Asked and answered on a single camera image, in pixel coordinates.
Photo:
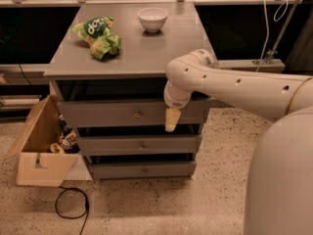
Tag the open cardboard box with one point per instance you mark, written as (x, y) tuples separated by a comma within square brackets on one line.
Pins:
[(38, 165)]

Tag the grey middle drawer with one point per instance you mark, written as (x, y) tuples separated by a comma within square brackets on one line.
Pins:
[(138, 145)]

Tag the grey top drawer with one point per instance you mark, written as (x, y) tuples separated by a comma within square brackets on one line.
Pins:
[(113, 113)]

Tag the items inside cardboard box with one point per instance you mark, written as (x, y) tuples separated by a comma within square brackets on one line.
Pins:
[(67, 143)]

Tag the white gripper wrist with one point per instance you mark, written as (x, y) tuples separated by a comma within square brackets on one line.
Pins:
[(176, 99)]

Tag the green chip bag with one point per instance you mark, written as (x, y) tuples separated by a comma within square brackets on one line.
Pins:
[(97, 33)]

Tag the grey drawer cabinet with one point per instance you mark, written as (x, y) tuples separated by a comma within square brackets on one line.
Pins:
[(136, 73)]

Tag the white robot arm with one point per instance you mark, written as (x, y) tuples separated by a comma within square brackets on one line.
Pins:
[(279, 192)]

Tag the grey window ledge rail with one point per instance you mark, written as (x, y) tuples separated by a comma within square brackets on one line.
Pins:
[(34, 74)]

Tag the grey bottom drawer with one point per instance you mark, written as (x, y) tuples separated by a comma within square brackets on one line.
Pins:
[(145, 170)]

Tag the white ceramic bowl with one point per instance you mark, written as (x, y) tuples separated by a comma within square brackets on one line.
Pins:
[(152, 19)]

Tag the grey drawer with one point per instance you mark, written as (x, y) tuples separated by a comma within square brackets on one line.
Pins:
[(113, 113), (145, 170), (138, 145)]

